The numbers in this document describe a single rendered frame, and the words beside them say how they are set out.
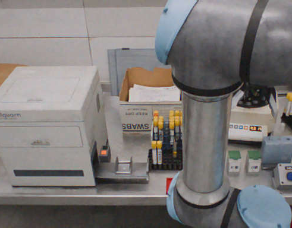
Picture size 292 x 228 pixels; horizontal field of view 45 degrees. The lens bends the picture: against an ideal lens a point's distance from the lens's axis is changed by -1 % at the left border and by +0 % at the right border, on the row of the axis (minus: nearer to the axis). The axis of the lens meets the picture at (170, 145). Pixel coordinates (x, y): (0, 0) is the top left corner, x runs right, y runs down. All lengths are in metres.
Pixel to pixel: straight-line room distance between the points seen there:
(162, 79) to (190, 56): 1.06
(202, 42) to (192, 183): 0.32
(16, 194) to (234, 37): 0.92
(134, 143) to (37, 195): 0.39
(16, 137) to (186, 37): 0.73
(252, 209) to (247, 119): 0.64
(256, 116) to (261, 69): 0.86
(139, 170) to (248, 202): 0.49
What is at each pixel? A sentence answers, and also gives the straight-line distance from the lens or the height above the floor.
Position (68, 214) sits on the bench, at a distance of 1.95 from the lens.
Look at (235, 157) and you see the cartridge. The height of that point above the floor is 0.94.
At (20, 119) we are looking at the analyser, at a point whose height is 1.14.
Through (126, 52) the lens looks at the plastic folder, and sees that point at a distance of 1.58.
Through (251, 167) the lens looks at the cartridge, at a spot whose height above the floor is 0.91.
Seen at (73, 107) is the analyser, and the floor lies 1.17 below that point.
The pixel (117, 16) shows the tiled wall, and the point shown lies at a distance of 1.54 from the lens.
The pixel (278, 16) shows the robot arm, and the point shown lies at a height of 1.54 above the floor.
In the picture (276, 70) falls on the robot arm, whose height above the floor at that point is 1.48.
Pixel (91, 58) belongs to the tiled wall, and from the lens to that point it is 1.63.
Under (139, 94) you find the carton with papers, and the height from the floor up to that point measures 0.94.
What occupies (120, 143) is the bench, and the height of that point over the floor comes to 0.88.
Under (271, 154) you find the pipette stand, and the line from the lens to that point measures 1.23.
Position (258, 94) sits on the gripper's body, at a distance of 1.05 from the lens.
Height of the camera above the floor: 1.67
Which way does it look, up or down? 38 degrees down
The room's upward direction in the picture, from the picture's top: straight up
